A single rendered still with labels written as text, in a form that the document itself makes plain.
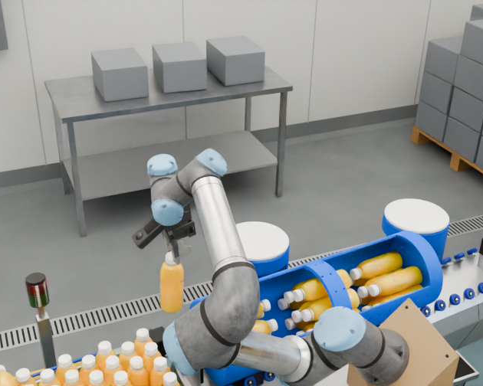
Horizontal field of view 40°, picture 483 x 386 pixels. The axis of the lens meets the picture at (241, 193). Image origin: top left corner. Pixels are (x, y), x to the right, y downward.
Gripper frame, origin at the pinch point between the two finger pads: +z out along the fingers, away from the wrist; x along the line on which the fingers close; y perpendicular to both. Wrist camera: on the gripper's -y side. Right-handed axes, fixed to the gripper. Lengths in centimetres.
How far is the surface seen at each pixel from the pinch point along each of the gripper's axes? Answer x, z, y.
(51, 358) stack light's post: 21, 48, -43
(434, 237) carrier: 15, 66, 117
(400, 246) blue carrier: 4, 46, 88
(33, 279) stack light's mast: 27.4, 15.0, -39.1
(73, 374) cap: -4.4, 26.3, -37.7
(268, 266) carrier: 28, 56, 44
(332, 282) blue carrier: -11, 28, 48
